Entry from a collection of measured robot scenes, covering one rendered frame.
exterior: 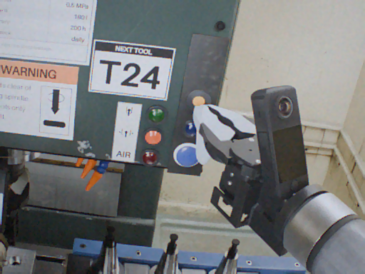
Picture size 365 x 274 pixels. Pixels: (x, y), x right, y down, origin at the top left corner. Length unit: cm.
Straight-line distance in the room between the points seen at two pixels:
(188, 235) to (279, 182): 156
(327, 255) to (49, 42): 40
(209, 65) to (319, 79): 125
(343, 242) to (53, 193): 120
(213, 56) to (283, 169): 18
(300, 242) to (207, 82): 25
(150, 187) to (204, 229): 57
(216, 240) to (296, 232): 159
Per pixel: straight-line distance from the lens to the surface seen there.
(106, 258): 97
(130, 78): 67
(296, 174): 56
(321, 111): 195
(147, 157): 72
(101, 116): 70
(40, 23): 65
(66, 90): 68
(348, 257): 50
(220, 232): 214
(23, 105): 71
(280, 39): 180
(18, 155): 92
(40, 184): 159
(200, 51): 65
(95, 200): 159
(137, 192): 161
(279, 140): 55
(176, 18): 64
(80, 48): 66
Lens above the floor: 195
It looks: 31 degrees down
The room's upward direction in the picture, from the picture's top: 11 degrees clockwise
